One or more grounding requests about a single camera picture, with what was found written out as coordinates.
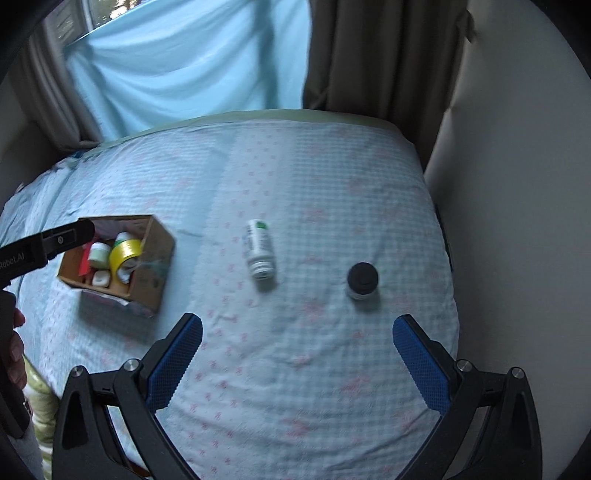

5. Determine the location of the red lid small jar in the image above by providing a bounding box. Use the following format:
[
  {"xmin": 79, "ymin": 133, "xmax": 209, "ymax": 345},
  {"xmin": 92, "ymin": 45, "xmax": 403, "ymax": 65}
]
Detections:
[{"xmin": 116, "ymin": 262, "xmax": 136, "ymax": 285}]

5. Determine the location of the small light green jar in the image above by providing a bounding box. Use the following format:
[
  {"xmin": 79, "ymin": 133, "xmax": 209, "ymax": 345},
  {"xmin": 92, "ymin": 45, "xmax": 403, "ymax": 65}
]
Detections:
[{"xmin": 88, "ymin": 242, "xmax": 112, "ymax": 270}]

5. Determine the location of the left brown curtain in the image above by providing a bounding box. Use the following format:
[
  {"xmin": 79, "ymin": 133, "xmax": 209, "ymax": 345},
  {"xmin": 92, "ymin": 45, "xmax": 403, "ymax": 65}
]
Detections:
[{"xmin": 9, "ymin": 19, "xmax": 102, "ymax": 152}]

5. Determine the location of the person's left hand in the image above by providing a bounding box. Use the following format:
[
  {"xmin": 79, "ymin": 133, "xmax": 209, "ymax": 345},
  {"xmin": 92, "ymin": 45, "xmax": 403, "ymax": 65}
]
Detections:
[{"xmin": 6, "ymin": 308, "xmax": 27, "ymax": 390}]

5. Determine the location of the window with frame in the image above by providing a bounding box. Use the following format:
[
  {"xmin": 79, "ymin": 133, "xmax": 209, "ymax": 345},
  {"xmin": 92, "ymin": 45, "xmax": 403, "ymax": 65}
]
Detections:
[{"xmin": 48, "ymin": 0, "xmax": 147, "ymax": 46}]

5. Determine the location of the brown curtain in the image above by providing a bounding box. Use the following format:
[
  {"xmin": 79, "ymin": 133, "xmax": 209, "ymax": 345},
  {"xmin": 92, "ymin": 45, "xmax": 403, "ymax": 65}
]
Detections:
[
  {"xmin": 303, "ymin": 0, "xmax": 473, "ymax": 165},
  {"xmin": 9, "ymin": 19, "xmax": 102, "ymax": 152}
]

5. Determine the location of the white earbuds case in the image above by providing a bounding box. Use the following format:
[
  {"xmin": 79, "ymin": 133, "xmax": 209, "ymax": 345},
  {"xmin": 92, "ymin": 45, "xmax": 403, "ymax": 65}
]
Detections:
[{"xmin": 91, "ymin": 270, "xmax": 111, "ymax": 288}]

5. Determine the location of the white jar green label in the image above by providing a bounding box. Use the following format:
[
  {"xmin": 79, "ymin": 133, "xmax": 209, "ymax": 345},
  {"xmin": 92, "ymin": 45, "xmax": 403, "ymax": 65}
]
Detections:
[{"xmin": 114, "ymin": 231, "xmax": 134, "ymax": 245}]

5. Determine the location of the right brown curtain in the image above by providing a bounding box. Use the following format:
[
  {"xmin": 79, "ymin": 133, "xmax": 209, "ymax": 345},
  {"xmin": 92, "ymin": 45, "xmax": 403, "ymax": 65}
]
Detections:
[{"xmin": 303, "ymin": 0, "xmax": 473, "ymax": 165}]

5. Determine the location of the yellow tape roll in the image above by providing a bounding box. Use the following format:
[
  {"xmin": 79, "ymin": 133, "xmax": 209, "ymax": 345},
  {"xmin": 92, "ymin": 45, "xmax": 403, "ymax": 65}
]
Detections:
[{"xmin": 108, "ymin": 239, "xmax": 142, "ymax": 273}]

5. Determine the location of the cardboard box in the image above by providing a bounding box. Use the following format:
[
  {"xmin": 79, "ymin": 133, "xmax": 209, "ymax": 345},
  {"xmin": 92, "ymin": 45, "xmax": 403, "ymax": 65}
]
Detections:
[{"xmin": 57, "ymin": 215, "xmax": 175, "ymax": 317}]

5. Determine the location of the patterned blue bed sheet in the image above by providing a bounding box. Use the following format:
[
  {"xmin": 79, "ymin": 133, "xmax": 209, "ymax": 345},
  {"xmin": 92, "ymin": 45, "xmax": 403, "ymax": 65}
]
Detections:
[{"xmin": 1, "ymin": 112, "xmax": 459, "ymax": 479}]

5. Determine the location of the red rectangular box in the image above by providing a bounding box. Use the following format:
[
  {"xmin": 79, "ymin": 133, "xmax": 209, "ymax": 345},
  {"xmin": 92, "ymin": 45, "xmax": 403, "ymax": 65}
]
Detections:
[{"xmin": 78, "ymin": 243, "xmax": 93, "ymax": 278}]

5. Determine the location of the black lid small jar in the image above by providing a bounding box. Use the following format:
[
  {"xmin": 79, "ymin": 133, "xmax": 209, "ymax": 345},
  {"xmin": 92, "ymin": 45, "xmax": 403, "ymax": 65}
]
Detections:
[{"xmin": 346, "ymin": 262, "xmax": 380, "ymax": 300}]

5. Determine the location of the white pill bottle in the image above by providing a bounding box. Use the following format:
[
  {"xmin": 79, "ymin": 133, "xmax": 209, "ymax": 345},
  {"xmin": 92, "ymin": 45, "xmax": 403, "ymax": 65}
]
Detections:
[{"xmin": 245, "ymin": 219, "xmax": 276, "ymax": 281}]

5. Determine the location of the light blue hanging sheet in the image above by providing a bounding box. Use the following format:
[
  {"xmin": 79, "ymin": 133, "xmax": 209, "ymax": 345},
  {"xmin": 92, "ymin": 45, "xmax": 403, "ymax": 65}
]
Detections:
[{"xmin": 65, "ymin": 1, "xmax": 311, "ymax": 141}]

